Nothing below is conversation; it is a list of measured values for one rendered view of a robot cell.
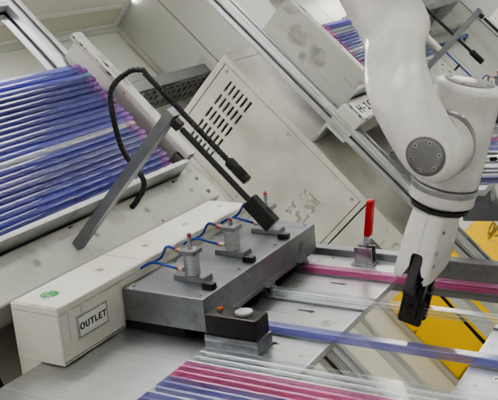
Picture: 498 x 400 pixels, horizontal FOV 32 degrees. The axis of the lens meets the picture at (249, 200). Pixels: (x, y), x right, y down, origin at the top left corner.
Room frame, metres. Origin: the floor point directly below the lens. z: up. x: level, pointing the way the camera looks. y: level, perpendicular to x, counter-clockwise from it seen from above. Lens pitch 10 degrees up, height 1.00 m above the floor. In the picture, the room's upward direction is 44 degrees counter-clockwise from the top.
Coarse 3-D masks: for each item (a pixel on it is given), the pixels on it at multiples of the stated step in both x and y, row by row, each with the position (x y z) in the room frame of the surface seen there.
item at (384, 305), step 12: (276, 288) 1.29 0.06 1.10; (288, 288) 1.29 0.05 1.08; (312, 300) 1.27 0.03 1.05; (324, 300) 1.26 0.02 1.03; (336, 300) 1.25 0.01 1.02; (348, 300) 1.24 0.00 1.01; (360, 300) 1.23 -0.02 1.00; (372, 300) 1.23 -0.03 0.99; (384, 300) 1.23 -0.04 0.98; (396, 312) 1.22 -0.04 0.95; (432, 312) 1.20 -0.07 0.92; (444, 312) 1.19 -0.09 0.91; (456, 312) 1.18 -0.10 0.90; (468, 312) 1.18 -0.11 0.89; (480, 312) 1.18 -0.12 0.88; (492, 324) 1.17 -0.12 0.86
